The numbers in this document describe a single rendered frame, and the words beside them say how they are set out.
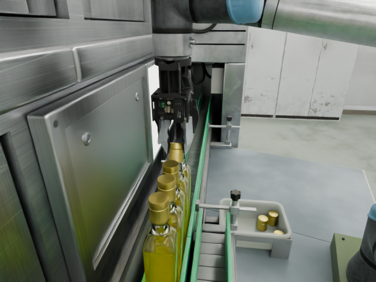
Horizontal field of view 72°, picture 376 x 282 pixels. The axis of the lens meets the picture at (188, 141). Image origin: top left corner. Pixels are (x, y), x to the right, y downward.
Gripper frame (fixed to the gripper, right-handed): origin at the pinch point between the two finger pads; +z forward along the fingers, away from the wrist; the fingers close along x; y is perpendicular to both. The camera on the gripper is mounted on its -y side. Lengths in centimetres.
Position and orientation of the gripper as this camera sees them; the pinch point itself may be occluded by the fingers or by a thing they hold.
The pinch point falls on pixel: (176, 146)
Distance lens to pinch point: 59.7
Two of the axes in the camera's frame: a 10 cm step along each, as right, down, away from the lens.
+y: -1.2, 4.1, -9.0
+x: 9.9, 0.5, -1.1
